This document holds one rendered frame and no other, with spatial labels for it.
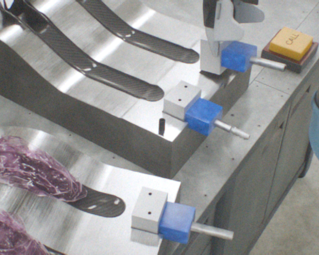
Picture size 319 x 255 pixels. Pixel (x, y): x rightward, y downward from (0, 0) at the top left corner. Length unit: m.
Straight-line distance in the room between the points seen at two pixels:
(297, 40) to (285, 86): 0.10
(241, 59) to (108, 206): 0.30
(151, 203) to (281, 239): 1.11
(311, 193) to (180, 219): 1.24
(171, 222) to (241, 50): 0.30
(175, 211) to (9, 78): 0.38
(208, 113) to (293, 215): 1.09
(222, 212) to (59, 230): 0.50
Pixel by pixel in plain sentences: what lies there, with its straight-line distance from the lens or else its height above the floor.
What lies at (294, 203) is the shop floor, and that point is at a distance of 1.99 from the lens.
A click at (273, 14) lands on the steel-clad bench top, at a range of 1.30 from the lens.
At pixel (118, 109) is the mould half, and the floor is 0.89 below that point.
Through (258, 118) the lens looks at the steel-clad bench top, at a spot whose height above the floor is 0.80.
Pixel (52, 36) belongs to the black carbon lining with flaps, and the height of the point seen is 0.91.
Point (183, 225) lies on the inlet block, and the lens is 0.82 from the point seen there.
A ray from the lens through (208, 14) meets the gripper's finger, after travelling 0.91.
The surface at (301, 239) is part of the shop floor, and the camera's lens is 1.92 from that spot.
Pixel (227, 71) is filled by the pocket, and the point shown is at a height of 0.87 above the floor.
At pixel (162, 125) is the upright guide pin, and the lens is 0.89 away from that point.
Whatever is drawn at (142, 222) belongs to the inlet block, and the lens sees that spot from 0.82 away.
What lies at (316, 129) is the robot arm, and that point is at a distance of 0.33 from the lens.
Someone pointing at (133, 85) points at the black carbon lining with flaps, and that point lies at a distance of 0.98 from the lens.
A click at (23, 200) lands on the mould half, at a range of 0.83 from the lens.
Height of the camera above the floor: 1.53
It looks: 45 degrees down
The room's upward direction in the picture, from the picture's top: 2 degrees clockwise
